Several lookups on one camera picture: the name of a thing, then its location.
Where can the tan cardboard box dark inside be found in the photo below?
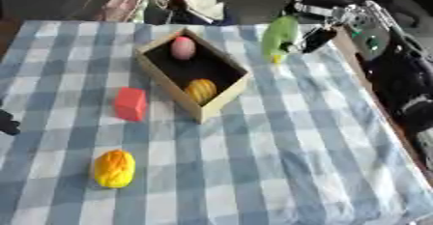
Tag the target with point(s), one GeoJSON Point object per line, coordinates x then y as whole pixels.
{"type": "Point", "coordinates": [217, 101]}

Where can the yellow orange toy fruit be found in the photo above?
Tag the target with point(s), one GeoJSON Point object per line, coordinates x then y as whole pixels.
{"type": "Point", "coordinates": [114, 168]}

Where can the white crumpled cloth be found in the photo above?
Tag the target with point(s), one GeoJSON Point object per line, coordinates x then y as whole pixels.
{"type": "Point", "coordinates": [206, 5]}

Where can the yellow striped toy squash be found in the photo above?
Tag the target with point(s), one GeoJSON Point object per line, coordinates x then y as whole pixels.
{"type": "Point", "coordinates": [201, 90]}

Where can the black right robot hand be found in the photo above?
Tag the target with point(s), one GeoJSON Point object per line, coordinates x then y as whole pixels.
{"type": "Point", "coordinates": [319, 38]}

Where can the pink toy egg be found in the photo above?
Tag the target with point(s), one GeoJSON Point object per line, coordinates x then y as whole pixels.
{"type": "Point", "coordinates": [183, 48]}

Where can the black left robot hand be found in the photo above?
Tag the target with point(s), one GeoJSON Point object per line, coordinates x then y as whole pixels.
{"type": "Point", "coordinates": [8, 123]}

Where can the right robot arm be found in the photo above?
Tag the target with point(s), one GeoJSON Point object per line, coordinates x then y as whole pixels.
{"type": "Point", "coordinates": [394, 68]}

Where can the red block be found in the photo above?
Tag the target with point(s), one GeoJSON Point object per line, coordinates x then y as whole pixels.
{"type": "Point", "coordinates": [130, 104]}

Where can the green toy corn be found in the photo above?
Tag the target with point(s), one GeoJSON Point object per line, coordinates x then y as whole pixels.
{"type": "Point", "coordinates": [279, 35]}

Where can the dark bag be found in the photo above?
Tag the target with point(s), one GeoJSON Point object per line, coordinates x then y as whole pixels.
{"type": "Point", "coordinates": [172, 14]}

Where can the pink patterned bag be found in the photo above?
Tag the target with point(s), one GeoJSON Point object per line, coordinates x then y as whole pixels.
{"type": "Point", "coordinates": [125, 7]}

